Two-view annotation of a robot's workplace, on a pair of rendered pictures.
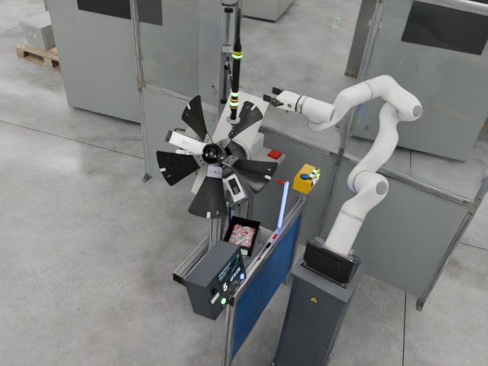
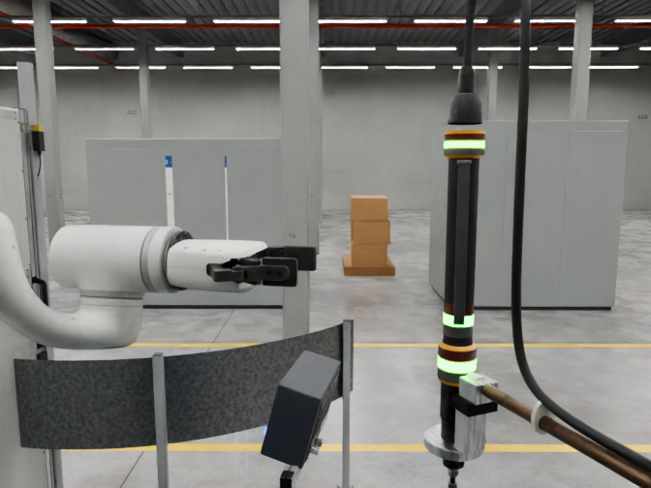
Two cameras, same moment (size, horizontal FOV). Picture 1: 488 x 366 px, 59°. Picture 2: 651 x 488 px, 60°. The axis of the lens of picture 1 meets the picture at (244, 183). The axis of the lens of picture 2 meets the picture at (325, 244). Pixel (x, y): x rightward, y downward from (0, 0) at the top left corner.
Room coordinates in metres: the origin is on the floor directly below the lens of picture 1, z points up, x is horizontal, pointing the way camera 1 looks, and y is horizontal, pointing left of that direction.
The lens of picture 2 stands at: (2.49, -0.22, 1.77)
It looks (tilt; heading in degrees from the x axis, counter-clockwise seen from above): 8 degrees down; 165
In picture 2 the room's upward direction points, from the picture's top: straight up
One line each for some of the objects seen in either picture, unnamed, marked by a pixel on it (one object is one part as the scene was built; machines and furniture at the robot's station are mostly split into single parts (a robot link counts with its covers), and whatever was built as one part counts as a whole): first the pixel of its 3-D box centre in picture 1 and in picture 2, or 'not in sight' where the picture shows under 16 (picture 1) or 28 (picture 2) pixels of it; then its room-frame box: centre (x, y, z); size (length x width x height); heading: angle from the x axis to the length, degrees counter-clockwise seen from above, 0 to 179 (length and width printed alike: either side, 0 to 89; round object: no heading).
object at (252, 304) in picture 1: (265, 285); not in sight; (1.67, -0.19, 0.45); 0.82 x 0.02 x 0.66; 153
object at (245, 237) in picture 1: (241, 237); not in sight; (1.68, -0.01, 0.83); 0.19 x 0.14 x 0.04; 169
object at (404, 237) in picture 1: (275, 186); not in sight; (2.56, -0.24, 0.50); 2.59 x 0.03 x 0.91; 63
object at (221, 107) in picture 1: (222, 133); not in sight; (2.63, 0.19, 0.90); 0.08 x 0.06 x 1.80; 98
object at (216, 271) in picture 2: not in sight; (226, 269); (1.85, -0.17, 1.65); 0.08 x 0.06 x 0.01; 157
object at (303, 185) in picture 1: (306, 179); not in sight; (2.02, -0.37, 1.02); 0.16 x 0.10 x 0.11; 153
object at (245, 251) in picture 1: (241, 235); not in sight; (1.68, -0.01, 0.85); 0.22 x 0.17 x 0.07; 169
